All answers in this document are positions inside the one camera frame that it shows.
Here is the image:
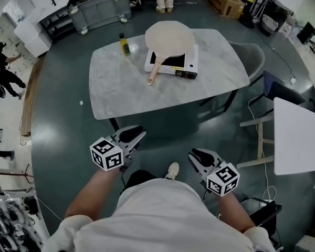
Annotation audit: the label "person's black trousers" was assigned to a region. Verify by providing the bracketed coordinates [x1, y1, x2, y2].
[123, 169, 159, 195]

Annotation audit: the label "beige frying pan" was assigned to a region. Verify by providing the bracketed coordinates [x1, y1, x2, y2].
[144, 20, 195, 87]

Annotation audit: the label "black box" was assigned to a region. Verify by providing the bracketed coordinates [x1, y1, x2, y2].
[297, 21, 315, 45]

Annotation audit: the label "black table leg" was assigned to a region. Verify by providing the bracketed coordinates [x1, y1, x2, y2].
[199, 89, 239, 114]
[109, 117, 121, 132]

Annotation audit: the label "black glass side table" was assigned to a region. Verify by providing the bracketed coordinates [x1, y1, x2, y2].
[238, 196, 283, 246]

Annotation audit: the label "pile of black cables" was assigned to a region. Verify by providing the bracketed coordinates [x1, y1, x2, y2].
[0, 190, 51, 252]

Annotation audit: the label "white portable stove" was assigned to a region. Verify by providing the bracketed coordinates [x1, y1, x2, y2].
[143, 44, 200, 80]

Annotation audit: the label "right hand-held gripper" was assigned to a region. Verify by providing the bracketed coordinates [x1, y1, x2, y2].
[188, 148, 241, 197]

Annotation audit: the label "white plastic jug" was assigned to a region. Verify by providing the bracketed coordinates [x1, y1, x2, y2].
[279, 19, 295, 38]

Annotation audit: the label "pale wooden table frame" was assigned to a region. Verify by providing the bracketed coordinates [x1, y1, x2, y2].
[236, 108, 276, 169]

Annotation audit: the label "yellow oil bottle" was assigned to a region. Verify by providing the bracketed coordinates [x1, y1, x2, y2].
[119, 33, 131, 57]

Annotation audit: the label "white woven basket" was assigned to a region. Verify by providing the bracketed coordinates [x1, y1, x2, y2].
[260, 14, 279, 32]

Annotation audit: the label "person's white shirt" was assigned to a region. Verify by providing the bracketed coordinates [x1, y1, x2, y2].
[41, 178, 279, 252]

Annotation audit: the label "large cardboard box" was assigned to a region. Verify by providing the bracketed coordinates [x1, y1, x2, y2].
[207, 0, 245, 20]

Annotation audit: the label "wooden planks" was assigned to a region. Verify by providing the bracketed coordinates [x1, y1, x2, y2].
[20, 56, 45, 138]

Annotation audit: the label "person's left forearm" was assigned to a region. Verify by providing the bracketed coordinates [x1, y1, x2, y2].
[64, 166, 124, 220]

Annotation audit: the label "person's white shoe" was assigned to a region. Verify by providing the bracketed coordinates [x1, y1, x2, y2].
[164, 162, 180, 181]

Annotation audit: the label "black shelf rack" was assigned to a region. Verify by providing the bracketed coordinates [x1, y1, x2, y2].
[38, 7, 77, 40]

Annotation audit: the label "grey wheeled cart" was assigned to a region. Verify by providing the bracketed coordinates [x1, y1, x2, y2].
[67, 0, 133, 35]

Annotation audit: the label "white cabinet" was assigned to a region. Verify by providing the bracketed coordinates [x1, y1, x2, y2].
[13, 17, 54, 58]

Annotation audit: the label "grey padded chair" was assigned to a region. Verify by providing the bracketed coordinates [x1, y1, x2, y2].
[227, 40, 266, 87]

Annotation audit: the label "person's right forearm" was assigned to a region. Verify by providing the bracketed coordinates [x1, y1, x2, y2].
[217, 190, 257, 234]

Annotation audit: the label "dark blue chair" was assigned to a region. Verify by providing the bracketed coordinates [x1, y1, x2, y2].
[249, 70, 307, 115]

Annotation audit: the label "white cable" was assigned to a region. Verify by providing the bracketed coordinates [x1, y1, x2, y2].
[247, 73, 297, 202]

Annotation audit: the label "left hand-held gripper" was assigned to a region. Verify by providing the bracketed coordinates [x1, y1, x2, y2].
[89, 125, 147, 172]

